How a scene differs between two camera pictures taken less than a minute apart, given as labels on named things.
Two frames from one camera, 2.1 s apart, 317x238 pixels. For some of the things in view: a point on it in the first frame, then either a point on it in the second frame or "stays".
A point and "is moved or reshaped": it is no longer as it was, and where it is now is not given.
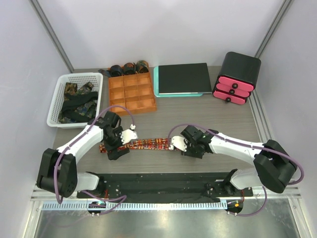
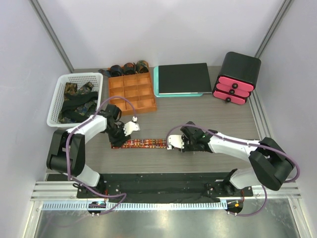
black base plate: (166, 187) stays
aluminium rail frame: (294, 192) stays
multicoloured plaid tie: (151, 144) is moved or reshaped
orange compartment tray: (133, 91) stays
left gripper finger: (114, 154) to (117, 143)
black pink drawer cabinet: (238, 74) stays
